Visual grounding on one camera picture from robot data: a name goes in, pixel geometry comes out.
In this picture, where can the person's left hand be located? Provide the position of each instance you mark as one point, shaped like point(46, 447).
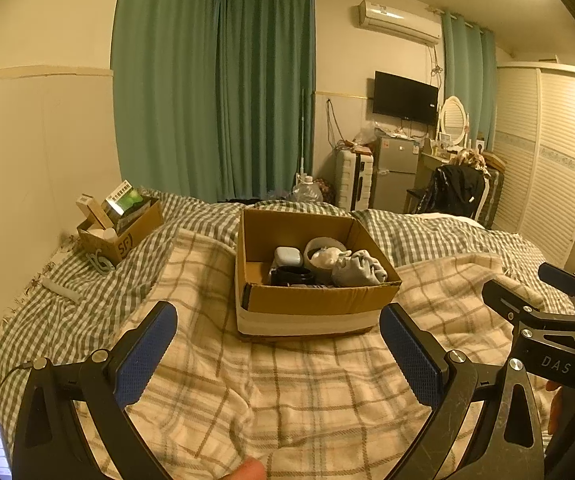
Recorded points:
point(251, 469)

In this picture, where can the white suitcase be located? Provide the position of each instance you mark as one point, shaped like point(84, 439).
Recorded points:
point(353, 180)

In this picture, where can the green curtain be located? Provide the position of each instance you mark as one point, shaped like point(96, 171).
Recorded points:
point(212, 98)
point(471, 72)

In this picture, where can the green white box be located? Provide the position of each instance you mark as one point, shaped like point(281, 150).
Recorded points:
point(123, 200)

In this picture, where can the beige plaid blanket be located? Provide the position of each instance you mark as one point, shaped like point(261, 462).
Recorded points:
point(335, 408)

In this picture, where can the large cardboard box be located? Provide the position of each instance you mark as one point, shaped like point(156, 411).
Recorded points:
point(263, 310)

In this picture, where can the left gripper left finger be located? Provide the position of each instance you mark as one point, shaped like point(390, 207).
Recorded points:
point(49, 441)

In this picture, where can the black jacket on chair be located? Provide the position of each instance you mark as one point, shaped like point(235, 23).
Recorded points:
point(453, 189)

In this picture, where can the white oval mirror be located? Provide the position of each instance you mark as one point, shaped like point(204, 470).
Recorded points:
point(453, 122)

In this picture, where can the green checkered bedsheet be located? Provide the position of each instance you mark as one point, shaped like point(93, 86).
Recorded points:
point(44, 323)

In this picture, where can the white cloth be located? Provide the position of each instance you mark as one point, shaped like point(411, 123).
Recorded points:
point(326, 257)

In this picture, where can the white earbuds case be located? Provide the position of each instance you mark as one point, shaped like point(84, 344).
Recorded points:
point(287, 256)

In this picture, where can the silver mini fridge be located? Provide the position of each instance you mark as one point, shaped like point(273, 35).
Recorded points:
point(395, 167)

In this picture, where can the white louvered wardrobe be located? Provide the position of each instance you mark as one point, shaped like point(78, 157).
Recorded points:
point(535, 138)

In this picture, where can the grey white sock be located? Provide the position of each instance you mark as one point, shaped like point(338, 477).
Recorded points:
point(357, 269)

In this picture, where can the person's right hand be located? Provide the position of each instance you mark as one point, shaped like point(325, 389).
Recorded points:
point(557, 407)

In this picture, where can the large water bottle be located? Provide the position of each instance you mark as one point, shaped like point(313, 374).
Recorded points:
point(307, 190)

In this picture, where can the white air conditioner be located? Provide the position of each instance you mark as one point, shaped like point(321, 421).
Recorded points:
point(400, 23)

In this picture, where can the green curtain right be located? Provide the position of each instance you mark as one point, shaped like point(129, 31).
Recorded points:
point(471, 72)

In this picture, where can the black headphones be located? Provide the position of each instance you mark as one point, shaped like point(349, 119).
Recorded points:
point(288, 276)

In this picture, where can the green curtain left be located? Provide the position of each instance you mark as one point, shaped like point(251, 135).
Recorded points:
point(212, 98)

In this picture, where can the beige slim box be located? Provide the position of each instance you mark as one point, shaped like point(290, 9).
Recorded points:
point(91, 208)

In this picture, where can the black wall television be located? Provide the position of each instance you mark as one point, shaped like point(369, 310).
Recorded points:
point(404, 98)

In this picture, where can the small cardboard box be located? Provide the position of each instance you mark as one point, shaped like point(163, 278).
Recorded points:
point(118, 247)

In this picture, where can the white remote control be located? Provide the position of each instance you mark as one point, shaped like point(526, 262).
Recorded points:
point(61, 290)

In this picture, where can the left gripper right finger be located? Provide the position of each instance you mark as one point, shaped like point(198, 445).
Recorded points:
point(506, 442)

